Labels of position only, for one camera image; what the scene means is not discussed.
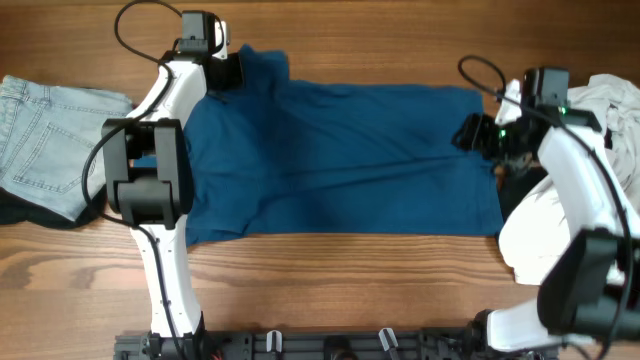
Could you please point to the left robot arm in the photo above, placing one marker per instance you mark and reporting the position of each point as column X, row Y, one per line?
column 150, row 184

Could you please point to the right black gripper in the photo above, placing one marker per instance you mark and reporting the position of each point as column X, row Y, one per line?
column 475, row 132

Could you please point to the dark garment under shorts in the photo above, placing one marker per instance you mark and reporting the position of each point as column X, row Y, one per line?
column 30, row 212

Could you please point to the white garment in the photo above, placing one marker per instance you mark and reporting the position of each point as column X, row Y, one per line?
column 536, row 233

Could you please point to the black garment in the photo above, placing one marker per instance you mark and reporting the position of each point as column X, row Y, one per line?
column 514, row 188

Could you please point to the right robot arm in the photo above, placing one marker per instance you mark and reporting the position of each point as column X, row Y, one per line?
column 574, row 235

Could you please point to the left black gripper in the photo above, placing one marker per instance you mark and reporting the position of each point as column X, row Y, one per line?
column 236, row 78

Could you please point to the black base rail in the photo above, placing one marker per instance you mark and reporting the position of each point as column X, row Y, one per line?
column 386, row 344

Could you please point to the blue t-shirt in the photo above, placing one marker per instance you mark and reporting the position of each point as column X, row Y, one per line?
column 283, row 156

